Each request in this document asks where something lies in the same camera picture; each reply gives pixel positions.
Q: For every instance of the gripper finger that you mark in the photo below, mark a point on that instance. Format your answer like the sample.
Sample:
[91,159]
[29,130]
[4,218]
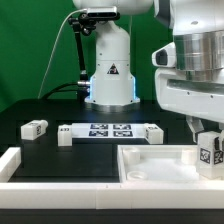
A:
[219,141]
[196,126]

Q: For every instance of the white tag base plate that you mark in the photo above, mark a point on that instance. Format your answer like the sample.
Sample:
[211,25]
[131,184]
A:
[107,130]

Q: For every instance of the black camera stand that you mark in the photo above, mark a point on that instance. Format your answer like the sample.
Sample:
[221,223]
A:
[80,50]

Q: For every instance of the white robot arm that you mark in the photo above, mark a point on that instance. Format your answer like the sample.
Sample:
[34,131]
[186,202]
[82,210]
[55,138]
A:
[190,70]

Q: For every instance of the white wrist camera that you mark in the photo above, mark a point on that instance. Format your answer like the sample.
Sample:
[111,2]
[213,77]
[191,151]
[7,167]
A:
[165,56]

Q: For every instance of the grey camera on stand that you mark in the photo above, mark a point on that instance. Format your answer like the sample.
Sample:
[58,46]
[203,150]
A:
[102,12]

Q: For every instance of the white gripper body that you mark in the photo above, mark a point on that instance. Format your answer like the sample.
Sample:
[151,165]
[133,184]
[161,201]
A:
[197,99]

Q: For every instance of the white U-shaped fence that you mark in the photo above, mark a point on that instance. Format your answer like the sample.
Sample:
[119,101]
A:
[121,195]

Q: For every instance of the white square tabletop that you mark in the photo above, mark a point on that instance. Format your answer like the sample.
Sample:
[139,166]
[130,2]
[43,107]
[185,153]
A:
[169,163]

